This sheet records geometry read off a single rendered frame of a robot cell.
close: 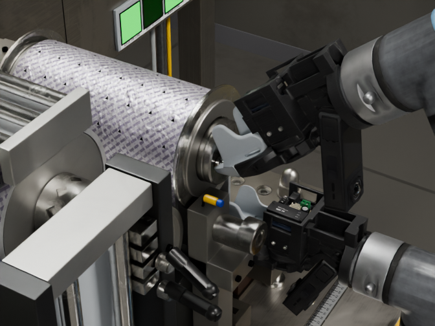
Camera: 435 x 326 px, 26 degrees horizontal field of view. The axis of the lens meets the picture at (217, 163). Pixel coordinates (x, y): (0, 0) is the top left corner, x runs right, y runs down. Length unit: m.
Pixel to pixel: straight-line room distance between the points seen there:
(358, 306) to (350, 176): 0.46
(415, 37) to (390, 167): 2.37
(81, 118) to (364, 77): 0.25
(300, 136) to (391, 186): 2.19
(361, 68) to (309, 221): 0.31
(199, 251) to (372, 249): 0.20
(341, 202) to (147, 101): 0.25
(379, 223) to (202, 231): 1.92
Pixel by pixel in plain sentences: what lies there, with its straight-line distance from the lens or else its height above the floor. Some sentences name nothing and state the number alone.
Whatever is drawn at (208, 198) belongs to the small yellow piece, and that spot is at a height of 1.23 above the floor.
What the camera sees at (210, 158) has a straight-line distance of 1.02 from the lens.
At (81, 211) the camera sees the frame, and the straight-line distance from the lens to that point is 0.68.
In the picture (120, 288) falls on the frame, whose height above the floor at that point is 1.36.
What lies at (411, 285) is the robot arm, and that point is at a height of 1.13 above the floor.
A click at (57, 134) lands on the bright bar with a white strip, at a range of 0.76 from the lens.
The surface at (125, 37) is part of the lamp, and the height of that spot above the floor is 1.17.
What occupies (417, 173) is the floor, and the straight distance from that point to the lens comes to 3.18.
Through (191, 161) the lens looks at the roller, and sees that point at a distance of 1.02.
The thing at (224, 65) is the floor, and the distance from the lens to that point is 3.69.
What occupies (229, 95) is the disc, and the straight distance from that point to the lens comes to 1.06.
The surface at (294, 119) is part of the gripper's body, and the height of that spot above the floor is 1.36.
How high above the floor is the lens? 1.87
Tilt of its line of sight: 36 degrees down
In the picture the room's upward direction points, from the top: straight up
